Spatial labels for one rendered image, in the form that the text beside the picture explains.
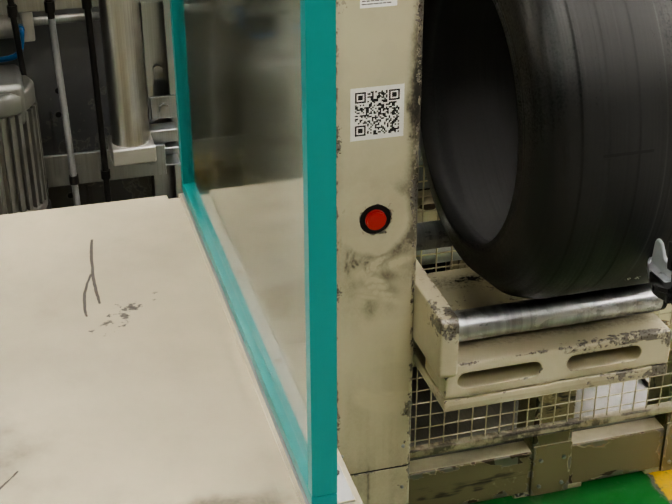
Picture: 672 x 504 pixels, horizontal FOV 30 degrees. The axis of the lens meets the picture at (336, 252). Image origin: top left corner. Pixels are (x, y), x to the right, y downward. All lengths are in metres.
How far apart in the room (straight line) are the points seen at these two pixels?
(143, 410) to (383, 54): 0.78
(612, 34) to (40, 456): 0.93
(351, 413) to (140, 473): 0.99
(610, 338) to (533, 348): 0.12
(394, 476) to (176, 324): 0.94
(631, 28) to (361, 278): 0.51
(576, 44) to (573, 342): 0.49
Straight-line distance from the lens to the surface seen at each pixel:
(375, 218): 1.74
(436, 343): 1.77
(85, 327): 1.13
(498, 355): 1.82
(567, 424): 2.64
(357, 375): 1.87
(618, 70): 1.60
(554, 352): 1.85
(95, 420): 1.01
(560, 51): 1.59
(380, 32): 1.65
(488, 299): 2.08
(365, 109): 1.68
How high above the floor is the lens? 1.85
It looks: 28 degrees down
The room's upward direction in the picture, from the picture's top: straight up
